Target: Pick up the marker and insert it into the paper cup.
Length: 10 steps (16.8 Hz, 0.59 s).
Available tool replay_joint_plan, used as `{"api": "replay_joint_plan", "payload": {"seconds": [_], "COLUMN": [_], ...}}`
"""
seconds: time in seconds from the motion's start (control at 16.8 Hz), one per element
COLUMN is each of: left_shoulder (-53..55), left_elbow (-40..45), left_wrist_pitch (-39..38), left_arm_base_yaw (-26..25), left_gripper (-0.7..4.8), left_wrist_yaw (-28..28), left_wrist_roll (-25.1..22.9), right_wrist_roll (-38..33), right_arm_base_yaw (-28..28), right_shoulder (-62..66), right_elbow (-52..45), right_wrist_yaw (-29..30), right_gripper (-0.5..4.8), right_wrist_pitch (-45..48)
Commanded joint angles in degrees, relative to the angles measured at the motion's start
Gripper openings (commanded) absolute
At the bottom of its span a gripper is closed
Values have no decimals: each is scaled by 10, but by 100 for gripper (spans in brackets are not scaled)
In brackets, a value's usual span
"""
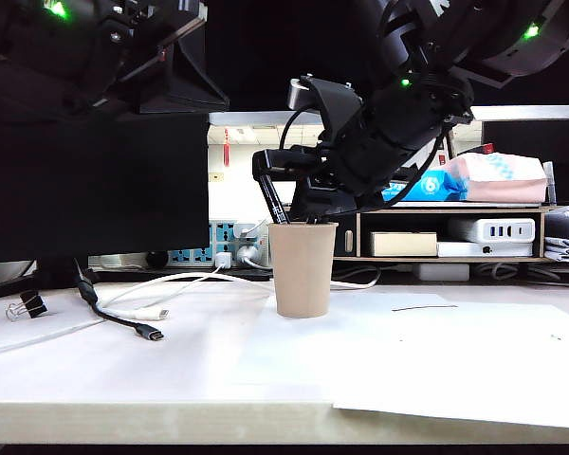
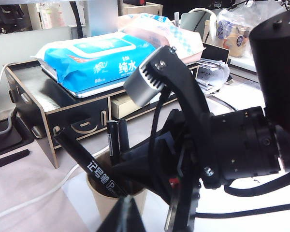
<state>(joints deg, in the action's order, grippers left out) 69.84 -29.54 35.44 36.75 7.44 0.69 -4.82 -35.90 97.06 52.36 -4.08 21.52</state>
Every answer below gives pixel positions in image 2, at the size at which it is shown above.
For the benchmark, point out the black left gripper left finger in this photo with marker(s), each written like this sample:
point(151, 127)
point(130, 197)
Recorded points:
point(116, 217)

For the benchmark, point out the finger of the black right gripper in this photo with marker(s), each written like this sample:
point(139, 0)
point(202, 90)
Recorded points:
point(145, 169)
point(176, 123)

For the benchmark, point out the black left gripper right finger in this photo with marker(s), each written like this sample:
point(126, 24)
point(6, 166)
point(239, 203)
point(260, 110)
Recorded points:
point(134, 217)

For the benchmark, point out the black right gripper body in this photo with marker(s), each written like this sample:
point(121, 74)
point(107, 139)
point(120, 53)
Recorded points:
point(241, 147)

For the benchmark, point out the black marker white label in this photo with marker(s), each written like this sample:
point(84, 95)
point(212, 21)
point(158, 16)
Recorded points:
point(87, 162)

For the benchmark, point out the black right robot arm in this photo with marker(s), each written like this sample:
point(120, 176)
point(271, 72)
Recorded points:
point(280, 72)

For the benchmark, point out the beige paper cup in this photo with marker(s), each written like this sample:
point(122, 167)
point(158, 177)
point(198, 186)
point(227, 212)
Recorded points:
point(104, 203)

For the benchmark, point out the thick black marker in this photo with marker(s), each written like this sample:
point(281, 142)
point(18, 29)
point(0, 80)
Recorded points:
point(124, 135)

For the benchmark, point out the slim black marker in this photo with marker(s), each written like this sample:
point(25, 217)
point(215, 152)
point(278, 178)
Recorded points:
point(112, 140)

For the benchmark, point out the beige cardboard box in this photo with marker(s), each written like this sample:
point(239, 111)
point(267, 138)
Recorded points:
point(123, 106)

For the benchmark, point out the folded printed paper bundle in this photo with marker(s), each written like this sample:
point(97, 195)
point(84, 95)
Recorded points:
point(212, 72)

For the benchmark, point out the black flat tablet device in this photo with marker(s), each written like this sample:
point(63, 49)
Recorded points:
point(215, 54)

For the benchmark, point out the large white paper sheet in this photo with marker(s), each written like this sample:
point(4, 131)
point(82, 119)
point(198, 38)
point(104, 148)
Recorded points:
point(256, 227)

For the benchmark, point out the pink tissue pack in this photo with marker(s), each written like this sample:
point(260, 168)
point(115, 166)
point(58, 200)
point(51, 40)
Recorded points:
point(159, 31)

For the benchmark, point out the black wooden desk organiser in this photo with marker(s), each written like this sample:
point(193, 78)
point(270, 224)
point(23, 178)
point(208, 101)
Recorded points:
point(62, 120)

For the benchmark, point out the blue wet wipes pack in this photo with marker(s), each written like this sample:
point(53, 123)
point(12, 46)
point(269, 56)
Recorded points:
point(99, 60)

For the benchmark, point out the grey panel white rim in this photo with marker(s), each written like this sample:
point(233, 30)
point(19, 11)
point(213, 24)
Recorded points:
point(191, 21)

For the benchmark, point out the clear plastic snack bag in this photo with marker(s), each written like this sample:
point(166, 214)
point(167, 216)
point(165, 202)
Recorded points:
point(234, 31)

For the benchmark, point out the silver monitor stand column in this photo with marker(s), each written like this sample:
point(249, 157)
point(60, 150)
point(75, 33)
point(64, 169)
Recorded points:
point(101, 17)

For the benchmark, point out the black flat monitor base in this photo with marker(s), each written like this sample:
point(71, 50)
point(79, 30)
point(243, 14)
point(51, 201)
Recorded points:
point(4, 140)

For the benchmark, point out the black right camera bracket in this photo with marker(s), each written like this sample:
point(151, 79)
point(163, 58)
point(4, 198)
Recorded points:
point(183, 79)

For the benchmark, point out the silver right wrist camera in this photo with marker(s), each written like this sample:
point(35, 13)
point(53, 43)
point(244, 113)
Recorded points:
point(142, 89)

